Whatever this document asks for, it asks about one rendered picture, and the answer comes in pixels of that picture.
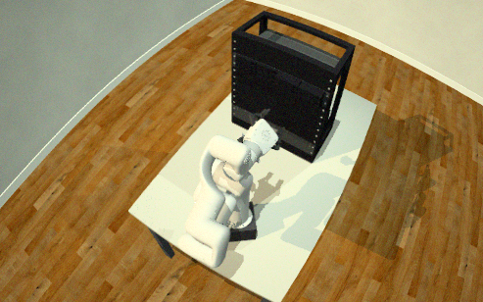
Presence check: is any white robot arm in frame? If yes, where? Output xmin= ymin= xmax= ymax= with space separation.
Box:
xmin=177 ymin=132 xmax=262 ymax=268

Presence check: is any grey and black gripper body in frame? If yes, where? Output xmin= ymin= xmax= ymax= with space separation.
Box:
xmin=243 ymin=119 xmax=278 ymax=157

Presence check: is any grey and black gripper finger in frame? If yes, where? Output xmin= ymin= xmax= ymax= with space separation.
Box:
xmin=271 ymin=127 xmax=285 ymax=151
xmin=249 ymin=109 xmax=270 ymax=126

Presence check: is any black equipment rack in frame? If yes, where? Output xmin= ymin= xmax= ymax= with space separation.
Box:
xmin=231 ymin=11 xmax=356 ymax=163

